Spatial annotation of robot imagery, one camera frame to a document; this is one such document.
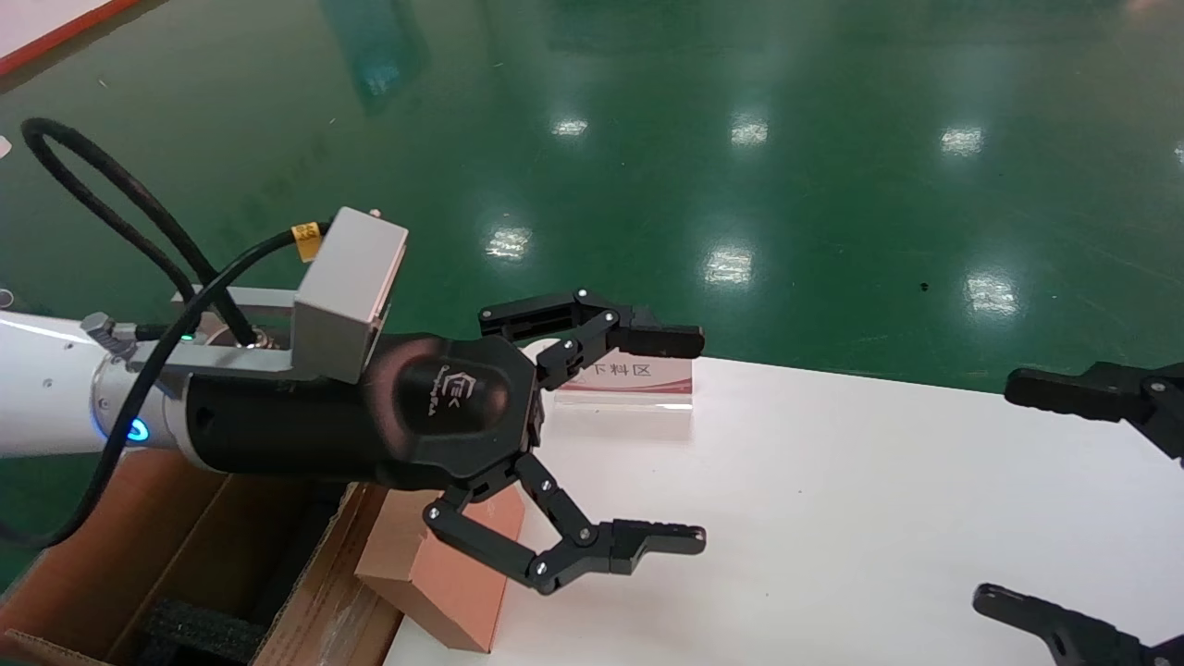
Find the small cardboard box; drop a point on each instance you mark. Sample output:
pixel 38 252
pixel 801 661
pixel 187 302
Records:
pixel 444 592

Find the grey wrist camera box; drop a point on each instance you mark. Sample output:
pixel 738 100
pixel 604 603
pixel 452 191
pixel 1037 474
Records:
pixel 347 296

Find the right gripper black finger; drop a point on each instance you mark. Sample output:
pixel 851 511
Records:
pixel 1091 393
pixel 1073 634

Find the large cardboard box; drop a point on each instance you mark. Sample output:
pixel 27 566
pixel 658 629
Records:
pixel 83 573

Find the silver camera mount bracket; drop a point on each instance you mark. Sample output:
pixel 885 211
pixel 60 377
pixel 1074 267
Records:
pixel 259 356

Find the black foam padding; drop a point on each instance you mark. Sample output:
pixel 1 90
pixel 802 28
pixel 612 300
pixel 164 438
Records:
pixel 199 634

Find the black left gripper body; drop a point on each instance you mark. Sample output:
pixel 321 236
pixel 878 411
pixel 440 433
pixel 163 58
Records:
pixel 324 425

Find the acrylic sign with red stripe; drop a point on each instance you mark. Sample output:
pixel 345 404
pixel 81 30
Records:
pixel 638 381

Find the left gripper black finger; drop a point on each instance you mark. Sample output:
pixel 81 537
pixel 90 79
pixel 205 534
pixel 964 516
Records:
pixel 592 319
pixel 601 546

